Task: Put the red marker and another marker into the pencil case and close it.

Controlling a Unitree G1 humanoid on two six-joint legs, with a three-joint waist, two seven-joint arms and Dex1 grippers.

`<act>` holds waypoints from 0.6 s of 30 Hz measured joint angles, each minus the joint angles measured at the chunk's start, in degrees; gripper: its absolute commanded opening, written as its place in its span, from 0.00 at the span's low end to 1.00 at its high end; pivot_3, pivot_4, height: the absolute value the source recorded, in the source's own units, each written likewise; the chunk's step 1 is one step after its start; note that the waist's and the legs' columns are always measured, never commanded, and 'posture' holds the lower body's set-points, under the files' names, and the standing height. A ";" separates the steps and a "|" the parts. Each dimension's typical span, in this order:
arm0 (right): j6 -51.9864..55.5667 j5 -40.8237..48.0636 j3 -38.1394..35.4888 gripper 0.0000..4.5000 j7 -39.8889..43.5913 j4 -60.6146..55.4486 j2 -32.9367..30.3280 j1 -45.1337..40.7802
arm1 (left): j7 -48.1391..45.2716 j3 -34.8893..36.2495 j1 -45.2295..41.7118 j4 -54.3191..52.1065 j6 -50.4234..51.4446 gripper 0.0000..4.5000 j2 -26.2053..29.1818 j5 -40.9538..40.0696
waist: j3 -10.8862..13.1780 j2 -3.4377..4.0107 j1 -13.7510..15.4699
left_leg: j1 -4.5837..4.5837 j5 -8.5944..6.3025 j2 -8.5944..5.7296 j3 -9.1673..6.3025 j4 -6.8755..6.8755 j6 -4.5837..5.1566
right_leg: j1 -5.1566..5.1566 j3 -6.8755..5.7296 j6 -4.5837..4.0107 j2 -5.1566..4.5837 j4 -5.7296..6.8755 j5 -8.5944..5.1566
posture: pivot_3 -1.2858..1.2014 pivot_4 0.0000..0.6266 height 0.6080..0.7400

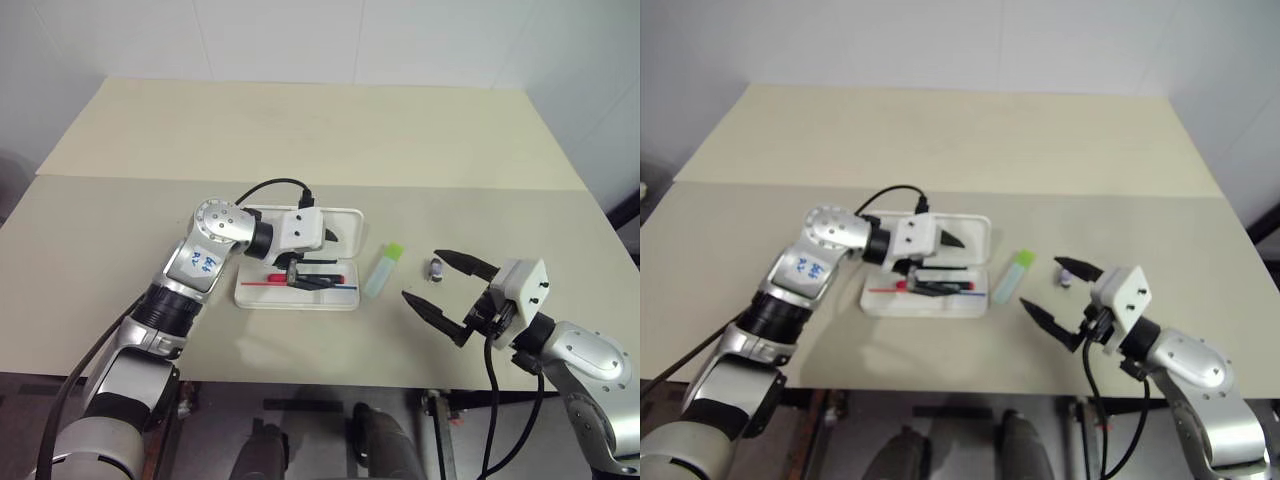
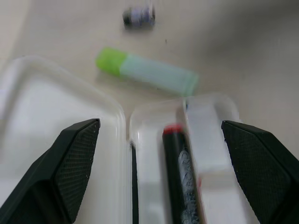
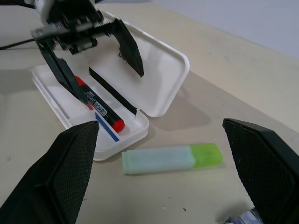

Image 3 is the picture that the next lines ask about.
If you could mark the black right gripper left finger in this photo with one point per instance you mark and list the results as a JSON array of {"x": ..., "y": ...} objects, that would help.
[{"x": 60, "y": 172}]

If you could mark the black strip in case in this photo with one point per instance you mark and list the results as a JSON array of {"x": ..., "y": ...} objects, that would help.
[{"x": 112, "y": 92}]

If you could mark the white plastic pencil case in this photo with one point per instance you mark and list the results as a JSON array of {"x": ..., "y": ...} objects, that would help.
[{"x": 158, "y": 77}]

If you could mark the blue flat strip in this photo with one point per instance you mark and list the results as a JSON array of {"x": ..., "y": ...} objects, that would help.
[{"x": 107, "y": 128}]

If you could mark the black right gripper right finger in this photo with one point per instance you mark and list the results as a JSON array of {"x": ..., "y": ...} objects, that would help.
[{"x": 264, "y": 168}]

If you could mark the green highlighter with clear cap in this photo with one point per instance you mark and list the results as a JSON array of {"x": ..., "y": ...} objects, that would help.
[{"x": 158, "y": 158}]

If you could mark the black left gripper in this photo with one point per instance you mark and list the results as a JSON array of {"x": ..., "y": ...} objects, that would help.
[{"x": 74, "y": 16}]

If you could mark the red whiteboard marker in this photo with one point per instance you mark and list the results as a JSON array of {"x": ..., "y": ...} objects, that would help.
[{"x": 104, "y": 110}]

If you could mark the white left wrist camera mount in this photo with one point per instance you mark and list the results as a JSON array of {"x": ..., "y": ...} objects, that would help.
[{"x": 43, "y": 9}]

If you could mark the purple printed packet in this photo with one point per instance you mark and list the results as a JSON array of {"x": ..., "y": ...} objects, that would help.
[{"x": 245, "y": 218}]

